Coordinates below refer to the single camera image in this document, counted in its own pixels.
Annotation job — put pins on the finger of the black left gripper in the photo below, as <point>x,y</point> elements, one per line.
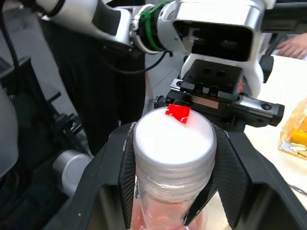
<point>201,203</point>

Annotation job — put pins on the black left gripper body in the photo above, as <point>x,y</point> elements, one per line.
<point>216,76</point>

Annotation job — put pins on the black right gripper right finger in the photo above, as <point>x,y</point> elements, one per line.
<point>242,182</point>

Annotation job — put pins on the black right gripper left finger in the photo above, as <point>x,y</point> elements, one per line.
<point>103,182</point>

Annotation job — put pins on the clear bottle with pink juice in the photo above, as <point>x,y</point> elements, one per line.
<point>163,206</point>

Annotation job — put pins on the white bottle cap red sticker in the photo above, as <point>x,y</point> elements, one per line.
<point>172,143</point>

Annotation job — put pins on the long metal spoon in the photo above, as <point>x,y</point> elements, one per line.
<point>298,189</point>

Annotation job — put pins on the square bottle with yellow liquid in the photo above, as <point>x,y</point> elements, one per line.
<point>296,129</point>

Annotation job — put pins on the bare person hand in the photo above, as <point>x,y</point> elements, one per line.
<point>293,46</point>

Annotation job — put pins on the silver cylindrical robot part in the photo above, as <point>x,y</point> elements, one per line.
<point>70,170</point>

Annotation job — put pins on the green zip tie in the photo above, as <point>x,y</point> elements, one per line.
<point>149,26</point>

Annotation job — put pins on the black fabric drape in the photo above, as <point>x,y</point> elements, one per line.
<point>96,95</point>

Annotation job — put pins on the black flat device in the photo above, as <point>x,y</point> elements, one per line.
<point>285,19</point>

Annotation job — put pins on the silver robot torso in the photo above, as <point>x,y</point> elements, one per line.
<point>7,134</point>

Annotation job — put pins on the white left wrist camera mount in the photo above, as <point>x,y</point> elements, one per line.
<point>216,12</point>

